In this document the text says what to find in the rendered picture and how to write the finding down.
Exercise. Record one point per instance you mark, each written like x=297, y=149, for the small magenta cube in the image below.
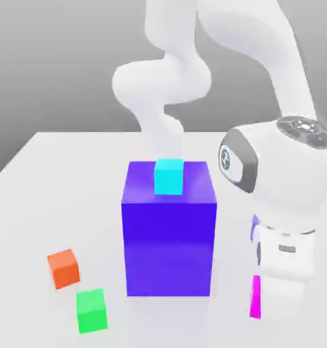
x=255, y=299

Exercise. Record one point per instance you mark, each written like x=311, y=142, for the small green cube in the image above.
x=92, y=312

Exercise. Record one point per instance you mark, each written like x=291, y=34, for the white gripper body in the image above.
x=282, y=296

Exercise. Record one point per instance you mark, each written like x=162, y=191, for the small orange cube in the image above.
x=64, y=269

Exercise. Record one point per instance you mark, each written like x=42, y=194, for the small cyan cube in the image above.
x=168, y=179

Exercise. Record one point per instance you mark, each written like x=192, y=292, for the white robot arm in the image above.
x=288, y=176

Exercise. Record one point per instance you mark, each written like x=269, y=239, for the large purple box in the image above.
x=168, y=244

